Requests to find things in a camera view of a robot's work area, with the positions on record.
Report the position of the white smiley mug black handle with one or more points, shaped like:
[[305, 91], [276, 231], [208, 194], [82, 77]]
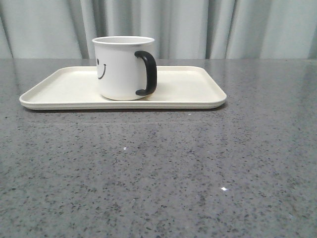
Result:
[[126, 67]]

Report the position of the cream rectangular tray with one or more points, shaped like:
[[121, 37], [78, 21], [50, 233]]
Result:
[[75, 88]]

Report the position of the grey-green curtain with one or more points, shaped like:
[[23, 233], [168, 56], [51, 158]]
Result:
[[182, 29]]

